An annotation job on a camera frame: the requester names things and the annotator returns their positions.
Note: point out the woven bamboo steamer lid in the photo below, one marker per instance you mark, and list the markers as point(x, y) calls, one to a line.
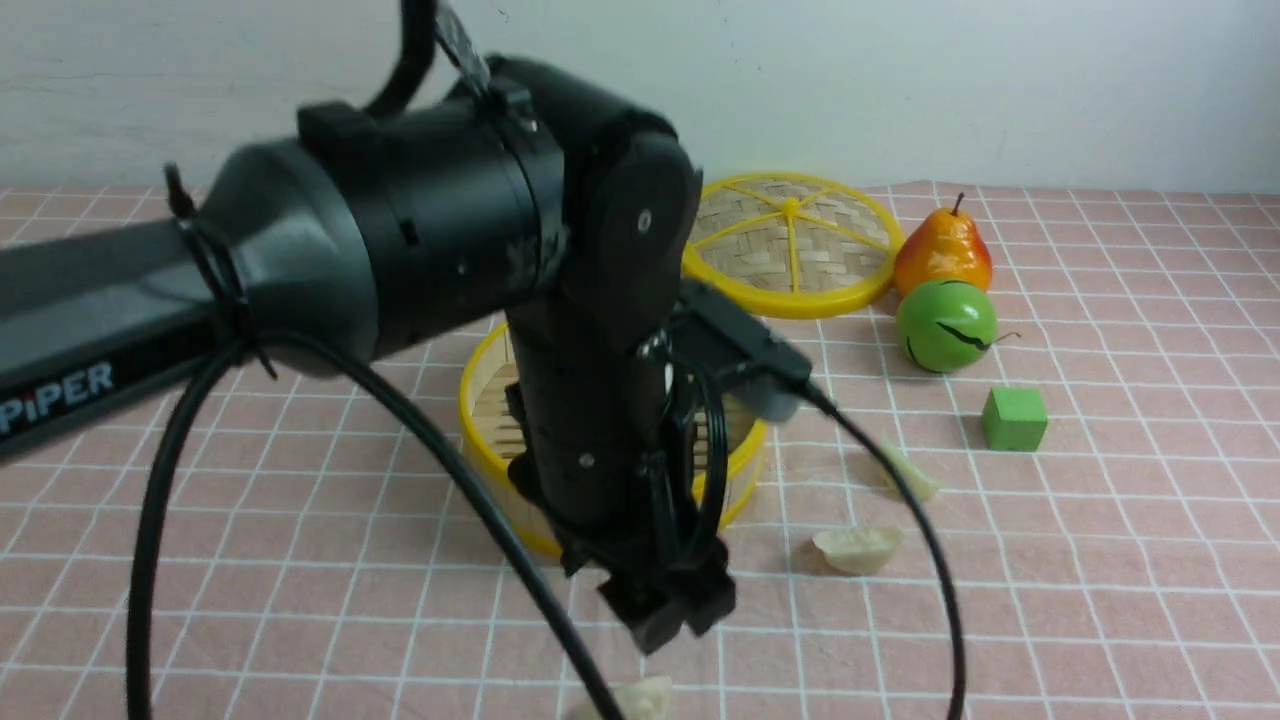
point(791, 246)

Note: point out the green foam cube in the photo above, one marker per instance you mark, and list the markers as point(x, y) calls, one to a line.
point(1014, 419)

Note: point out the bamboo steamer tray yellow rim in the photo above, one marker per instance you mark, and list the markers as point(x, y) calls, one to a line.
point(491, 439)

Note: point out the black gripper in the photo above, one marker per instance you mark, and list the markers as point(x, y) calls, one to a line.
point(626, 459)

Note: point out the white dumpling front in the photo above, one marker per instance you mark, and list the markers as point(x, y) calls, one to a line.
point(647, 698)

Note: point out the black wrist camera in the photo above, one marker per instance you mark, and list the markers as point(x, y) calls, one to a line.
point(712, 334)

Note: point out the orange yellow toy pear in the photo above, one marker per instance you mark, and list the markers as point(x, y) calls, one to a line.
point(947, 246)

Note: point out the white dumpling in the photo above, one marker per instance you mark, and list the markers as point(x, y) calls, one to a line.
point(858, 551)
point(923, 486)
point(647, 698)

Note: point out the green toy apple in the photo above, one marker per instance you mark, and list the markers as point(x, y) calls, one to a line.
point(944, 326)

